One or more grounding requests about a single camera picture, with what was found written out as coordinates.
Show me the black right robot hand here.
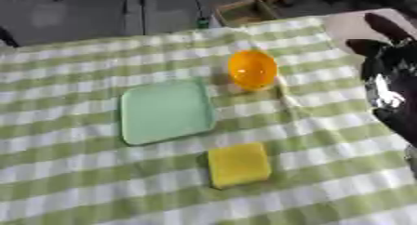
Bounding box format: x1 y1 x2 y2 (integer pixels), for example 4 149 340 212
345 12 417 148

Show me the tan cardboard box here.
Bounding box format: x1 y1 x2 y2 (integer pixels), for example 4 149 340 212
213 0 280 28

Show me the orange plastic bowl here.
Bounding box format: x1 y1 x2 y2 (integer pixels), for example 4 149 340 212
226 49 280 92

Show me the yellow rectangular sponge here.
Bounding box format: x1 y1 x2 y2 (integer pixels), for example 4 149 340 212
205 141 274 190

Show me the green square plate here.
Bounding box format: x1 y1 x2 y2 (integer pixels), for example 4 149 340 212
118 78 219 147

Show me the black tripod leg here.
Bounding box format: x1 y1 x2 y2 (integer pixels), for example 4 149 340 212
137 0 150 36

